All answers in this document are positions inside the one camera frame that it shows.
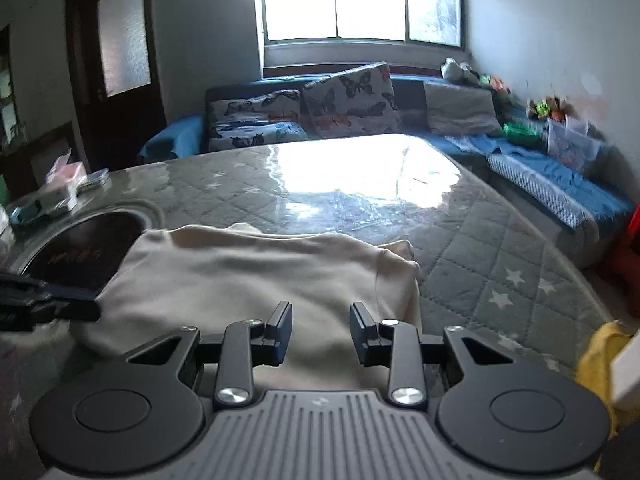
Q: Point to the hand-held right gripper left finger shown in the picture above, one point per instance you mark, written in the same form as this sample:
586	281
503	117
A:
280	332

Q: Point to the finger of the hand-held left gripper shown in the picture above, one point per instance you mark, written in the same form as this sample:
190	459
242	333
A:
25	285
75	309

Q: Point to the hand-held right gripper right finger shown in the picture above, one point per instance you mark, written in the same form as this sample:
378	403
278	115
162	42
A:
361	335

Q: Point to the beige garment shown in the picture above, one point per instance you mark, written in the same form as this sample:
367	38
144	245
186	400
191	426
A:
250	270

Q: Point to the dark tray with items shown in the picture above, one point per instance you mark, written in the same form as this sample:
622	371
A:
25	212

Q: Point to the open pink white tissue pack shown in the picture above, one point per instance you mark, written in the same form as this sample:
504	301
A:
62	180

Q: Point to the dark wooden console table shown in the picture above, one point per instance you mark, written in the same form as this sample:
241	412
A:
20	165

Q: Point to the grey quilted star table cover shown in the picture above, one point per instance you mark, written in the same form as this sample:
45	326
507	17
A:
475	260

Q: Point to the dark wooden glass door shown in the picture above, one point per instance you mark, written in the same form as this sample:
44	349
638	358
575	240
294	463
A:
125	125

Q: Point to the blue sofa throw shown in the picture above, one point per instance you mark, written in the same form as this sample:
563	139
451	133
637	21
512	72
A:
175	135

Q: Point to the yellow cloth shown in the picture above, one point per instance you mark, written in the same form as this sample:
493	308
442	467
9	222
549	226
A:
597	360

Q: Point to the dark teal sofa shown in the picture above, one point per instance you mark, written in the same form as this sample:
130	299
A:
415	95

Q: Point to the grey pillow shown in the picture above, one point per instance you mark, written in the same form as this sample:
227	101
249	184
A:
460	107

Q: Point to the blue sofa seat cover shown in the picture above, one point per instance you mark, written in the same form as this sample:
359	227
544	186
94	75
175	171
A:
550	172

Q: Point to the green basket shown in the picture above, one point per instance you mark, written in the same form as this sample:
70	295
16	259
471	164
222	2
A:
521	132

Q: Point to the red object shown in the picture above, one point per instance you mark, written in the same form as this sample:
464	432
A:
627	265

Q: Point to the panda plush toy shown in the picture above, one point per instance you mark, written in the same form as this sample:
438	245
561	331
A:
452	69

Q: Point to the colourful toy pile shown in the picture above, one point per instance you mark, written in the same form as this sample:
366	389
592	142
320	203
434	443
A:
495	85

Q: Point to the clear plastic box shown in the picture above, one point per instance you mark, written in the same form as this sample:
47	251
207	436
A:
575	145

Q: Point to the green orange toy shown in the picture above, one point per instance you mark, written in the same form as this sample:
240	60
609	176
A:
547	107

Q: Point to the large window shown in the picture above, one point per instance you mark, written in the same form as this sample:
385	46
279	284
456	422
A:
370	0

